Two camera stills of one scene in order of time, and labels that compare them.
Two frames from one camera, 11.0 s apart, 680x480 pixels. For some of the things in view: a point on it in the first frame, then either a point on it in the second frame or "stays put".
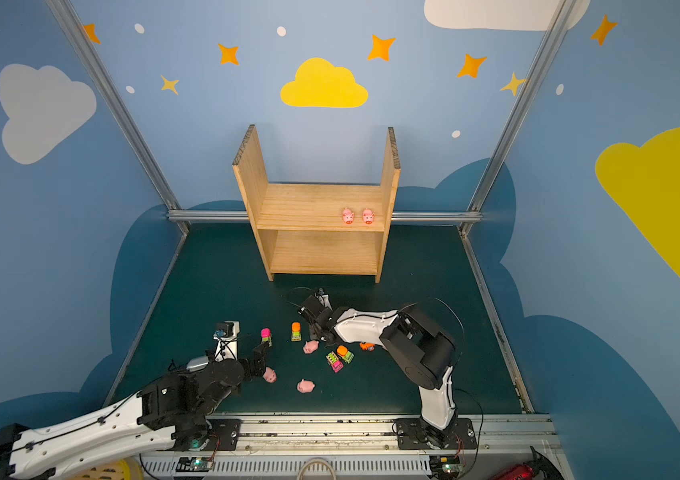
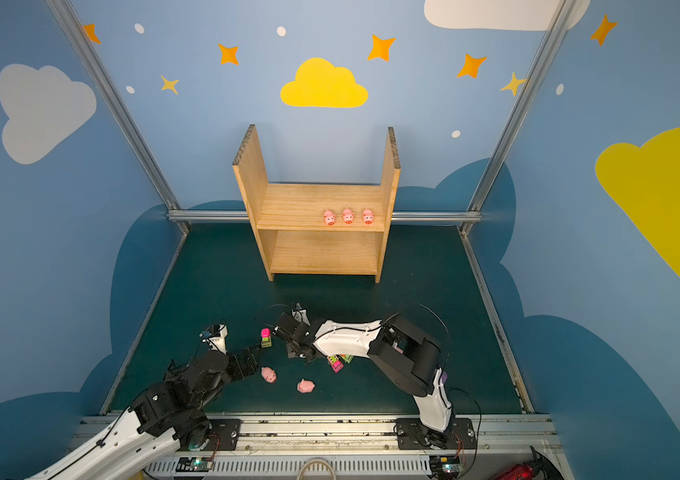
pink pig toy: (368, 216) stays put
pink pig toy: (348, 216) stays put
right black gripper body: (311, 309) -> (291, 335)
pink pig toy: (305, 386) stays put
